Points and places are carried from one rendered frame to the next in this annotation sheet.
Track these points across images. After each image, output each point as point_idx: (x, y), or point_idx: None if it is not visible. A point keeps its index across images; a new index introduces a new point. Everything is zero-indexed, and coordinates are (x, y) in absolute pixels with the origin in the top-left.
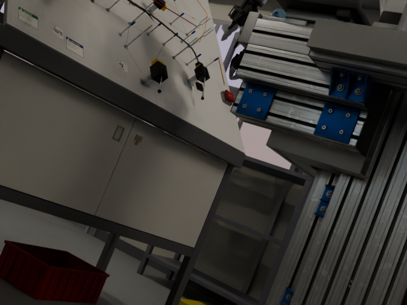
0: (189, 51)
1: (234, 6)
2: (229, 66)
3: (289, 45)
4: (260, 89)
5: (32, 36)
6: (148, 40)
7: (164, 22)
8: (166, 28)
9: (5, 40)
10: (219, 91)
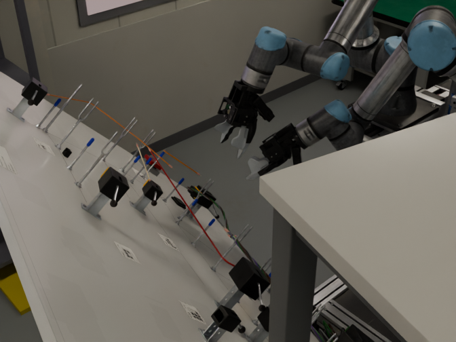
0: (131, 178)
1: (237, 112)
2: (261, 175)
3: None
4: None
5: None
6: (200, 248)
7: (128, 192)
8: (138, 197)
9: None
10: (145, 169)
